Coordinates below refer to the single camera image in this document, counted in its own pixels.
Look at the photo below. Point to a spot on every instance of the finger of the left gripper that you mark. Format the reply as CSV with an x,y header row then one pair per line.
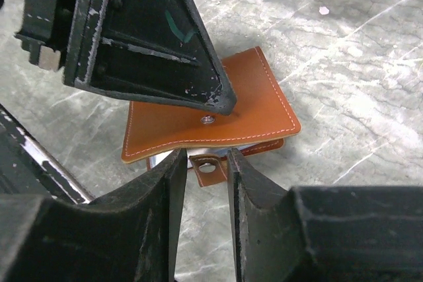
x,y
156,51

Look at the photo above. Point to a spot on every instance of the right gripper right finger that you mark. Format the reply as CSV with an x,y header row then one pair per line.
x,y
317,233

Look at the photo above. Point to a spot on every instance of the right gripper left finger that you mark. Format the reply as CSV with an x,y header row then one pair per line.
x,y
129,234

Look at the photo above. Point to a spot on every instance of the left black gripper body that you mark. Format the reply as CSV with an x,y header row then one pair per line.
x,y
45,31

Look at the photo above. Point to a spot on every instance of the brown leather card holder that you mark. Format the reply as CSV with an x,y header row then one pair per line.
x,y
260,121

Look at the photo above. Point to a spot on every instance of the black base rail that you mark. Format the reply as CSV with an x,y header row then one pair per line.
x,y
28,168

